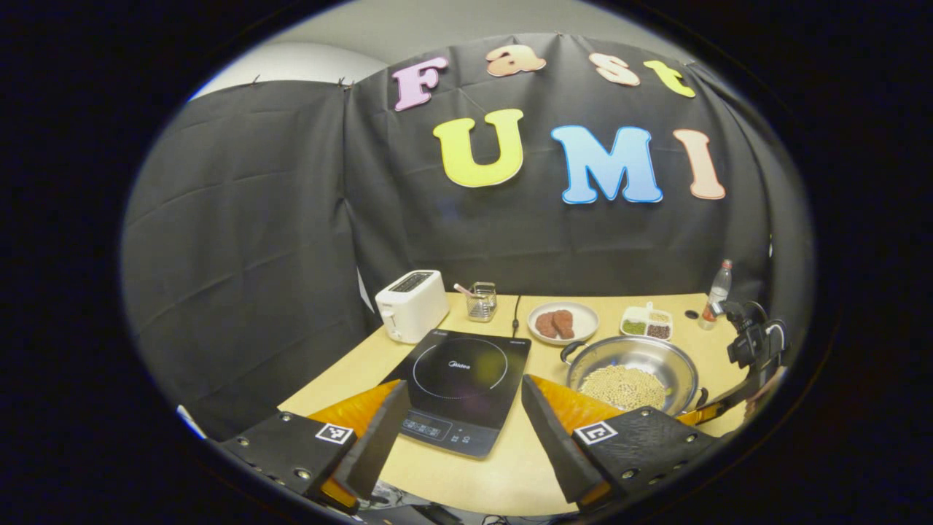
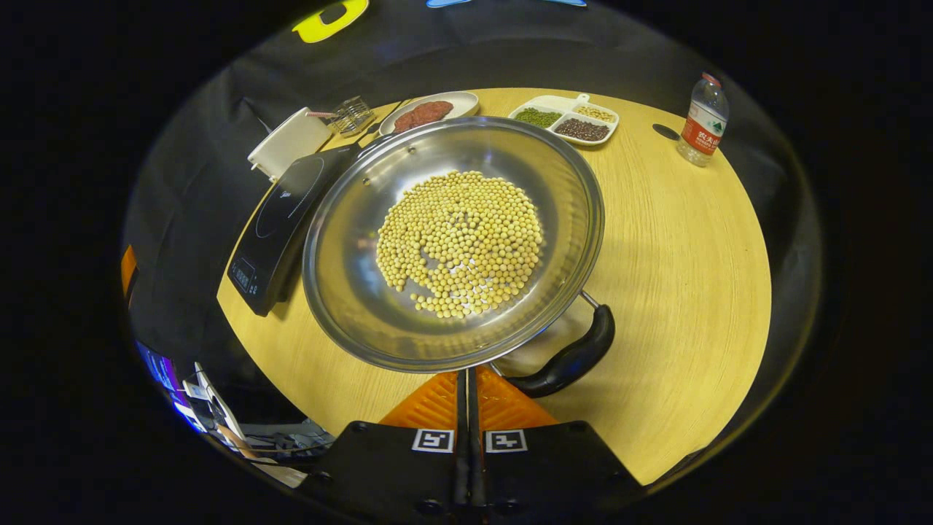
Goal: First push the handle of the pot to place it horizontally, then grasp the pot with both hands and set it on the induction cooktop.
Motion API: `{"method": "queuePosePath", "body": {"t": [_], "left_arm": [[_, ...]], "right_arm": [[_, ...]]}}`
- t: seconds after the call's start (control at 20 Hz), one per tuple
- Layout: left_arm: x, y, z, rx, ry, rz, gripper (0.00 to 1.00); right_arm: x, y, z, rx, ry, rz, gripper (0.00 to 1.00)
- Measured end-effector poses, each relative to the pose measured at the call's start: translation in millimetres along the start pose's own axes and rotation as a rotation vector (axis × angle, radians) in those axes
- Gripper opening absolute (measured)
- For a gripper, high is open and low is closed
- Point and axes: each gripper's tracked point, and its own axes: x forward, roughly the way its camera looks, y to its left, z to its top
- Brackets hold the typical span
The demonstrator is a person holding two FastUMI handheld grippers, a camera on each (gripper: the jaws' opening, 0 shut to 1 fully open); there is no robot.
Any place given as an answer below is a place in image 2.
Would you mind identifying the wire mesh holder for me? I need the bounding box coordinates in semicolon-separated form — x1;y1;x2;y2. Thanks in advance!
329;96;377;138

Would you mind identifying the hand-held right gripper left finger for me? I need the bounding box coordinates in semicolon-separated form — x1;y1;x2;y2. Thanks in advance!
302;370;471;515

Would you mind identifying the white toaster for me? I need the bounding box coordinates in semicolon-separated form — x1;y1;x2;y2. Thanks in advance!
247;107;335;183

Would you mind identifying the white round plate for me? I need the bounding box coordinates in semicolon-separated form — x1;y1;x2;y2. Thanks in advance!
378;90;480;136

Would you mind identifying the plastic water bottle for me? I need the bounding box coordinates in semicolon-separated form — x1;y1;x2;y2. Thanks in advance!
676;71;730;168

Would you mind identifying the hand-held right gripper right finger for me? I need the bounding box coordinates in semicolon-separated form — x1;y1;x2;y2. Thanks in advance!
470;365;646;511

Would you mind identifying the pile of yellow soybeans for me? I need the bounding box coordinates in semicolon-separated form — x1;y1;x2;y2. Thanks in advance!
375;170;546;320

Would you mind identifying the stainless steel pot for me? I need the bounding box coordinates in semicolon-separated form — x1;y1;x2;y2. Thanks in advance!
301;115;617;400

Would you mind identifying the white divided dish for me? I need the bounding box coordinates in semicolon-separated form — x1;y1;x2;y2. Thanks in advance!
508;93;620;147

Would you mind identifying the white device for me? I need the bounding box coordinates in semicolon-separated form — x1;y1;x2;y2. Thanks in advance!
191;362;249;447

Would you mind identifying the blue lit screen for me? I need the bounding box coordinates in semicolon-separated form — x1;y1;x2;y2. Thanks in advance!
135;339;208;435

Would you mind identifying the black induction cooktop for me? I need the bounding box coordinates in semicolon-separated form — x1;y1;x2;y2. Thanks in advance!
227;135;380;317

